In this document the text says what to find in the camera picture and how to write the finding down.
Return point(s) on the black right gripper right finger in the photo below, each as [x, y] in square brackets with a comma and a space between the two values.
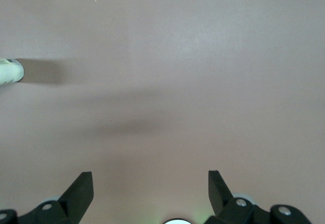
[221, 198]

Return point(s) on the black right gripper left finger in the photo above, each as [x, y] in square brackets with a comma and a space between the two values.
[73, 203]

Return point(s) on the clear labelled tennis ball can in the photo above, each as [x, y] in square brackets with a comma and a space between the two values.
[10, 72]

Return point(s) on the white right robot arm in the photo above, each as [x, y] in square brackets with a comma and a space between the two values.
[177, 221]

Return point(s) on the brown table mat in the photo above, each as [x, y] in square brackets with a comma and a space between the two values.
[177, 56]

